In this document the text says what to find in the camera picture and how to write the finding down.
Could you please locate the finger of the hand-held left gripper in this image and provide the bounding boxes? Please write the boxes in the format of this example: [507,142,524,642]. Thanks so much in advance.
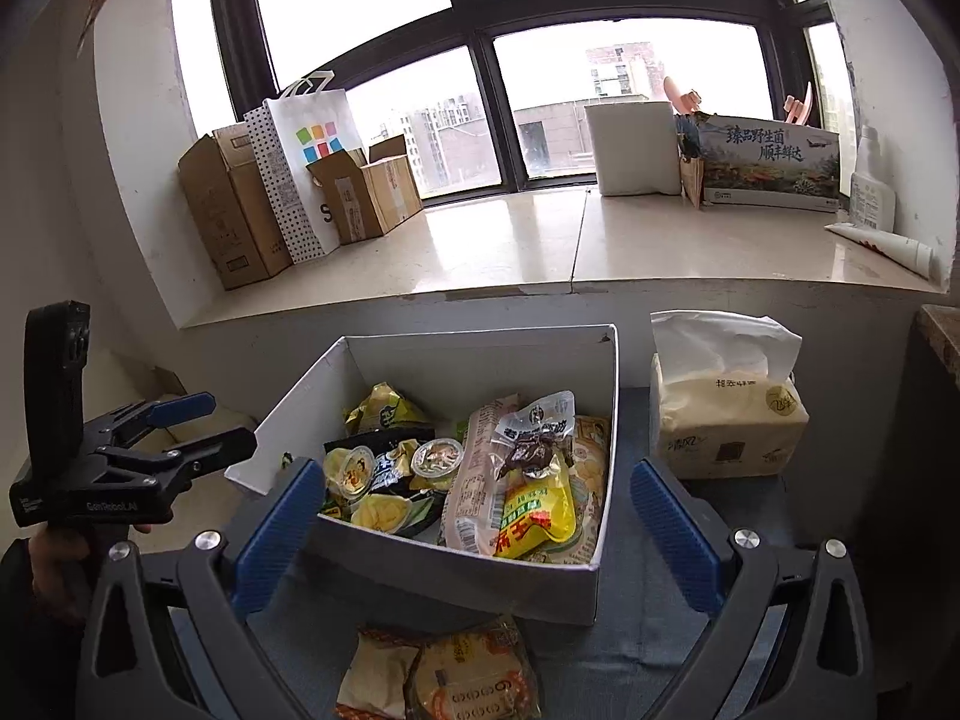
[94,426,257,485]
[82,392,218,451]

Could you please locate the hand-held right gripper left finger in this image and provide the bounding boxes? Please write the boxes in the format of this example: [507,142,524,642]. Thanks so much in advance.
[75,456,331,720]

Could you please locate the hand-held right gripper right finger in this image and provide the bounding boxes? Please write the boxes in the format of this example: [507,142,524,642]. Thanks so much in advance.
[630,456,878,720]

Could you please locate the white cardboard box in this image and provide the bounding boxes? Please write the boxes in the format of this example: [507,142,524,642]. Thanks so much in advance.
[225,324,622,627]

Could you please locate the person's left hand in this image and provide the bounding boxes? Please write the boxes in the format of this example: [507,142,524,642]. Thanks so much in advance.
[30,529,95,616]

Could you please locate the clear jelly cup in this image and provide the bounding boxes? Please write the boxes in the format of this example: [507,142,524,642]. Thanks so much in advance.
[411,439,460,477]
[324,446,376,500]

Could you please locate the cream tissue pack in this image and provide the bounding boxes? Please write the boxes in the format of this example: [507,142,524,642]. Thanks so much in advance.
[649,310,809,479]

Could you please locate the blue table cloth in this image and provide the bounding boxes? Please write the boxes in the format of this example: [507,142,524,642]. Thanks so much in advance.
[142,382,826,720]

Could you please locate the black snack bag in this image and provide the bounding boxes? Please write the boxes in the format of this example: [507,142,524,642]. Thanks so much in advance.
[322,427,451,533]

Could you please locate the yellow red snack packet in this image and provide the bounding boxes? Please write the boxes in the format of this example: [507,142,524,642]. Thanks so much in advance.
[491,457,578,560]

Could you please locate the green yellow chip bag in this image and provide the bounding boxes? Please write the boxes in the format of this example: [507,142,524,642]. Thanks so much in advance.
[343,382,432,436]

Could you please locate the pale bread packet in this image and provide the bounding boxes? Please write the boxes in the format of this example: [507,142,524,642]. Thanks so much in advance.
[334,626,421,720]

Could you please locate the clear dark snack packet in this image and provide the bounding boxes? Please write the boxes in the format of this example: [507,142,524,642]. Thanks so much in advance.
[491,390,577,481]

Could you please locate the tall brown cardboard box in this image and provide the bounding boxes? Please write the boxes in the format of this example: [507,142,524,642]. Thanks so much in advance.
[178,124,293,291]

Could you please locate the long pink snack packet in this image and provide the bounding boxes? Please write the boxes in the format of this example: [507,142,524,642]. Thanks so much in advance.
[442,394,522,557]

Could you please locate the orange print cake packet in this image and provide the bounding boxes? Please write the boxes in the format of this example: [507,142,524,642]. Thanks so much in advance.
[405,615,542,720]

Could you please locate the polka dot paper bag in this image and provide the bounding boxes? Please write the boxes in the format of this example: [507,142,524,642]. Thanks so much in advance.
[244,69,370,265]

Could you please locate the open brown cardboard box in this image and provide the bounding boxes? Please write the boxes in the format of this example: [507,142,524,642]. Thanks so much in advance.
[306,135,425,246]

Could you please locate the beige stone windowsill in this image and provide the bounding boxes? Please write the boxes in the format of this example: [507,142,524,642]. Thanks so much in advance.
[180,184,946,331]

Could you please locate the brown stone ledge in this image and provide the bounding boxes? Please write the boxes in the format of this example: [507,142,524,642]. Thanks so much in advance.
[916,305,960,391]

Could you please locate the brown paper bag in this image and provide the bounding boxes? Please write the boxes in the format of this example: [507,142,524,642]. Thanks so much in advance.
[675,114,706,209]

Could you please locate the white squeeze tube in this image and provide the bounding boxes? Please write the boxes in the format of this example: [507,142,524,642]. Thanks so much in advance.
[825,221,935,275]

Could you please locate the landscape print box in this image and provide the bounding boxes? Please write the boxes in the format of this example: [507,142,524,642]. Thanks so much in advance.
[694,114,842,212]

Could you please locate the white bag on sill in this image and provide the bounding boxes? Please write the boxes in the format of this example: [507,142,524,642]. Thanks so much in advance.
[583,100,682,197]

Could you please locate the white plastic bottle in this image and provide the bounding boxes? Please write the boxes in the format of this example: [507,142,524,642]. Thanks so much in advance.
[849,126,897,232]

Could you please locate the black window frame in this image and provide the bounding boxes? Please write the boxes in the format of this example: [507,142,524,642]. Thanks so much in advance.
[202,0,856,200]

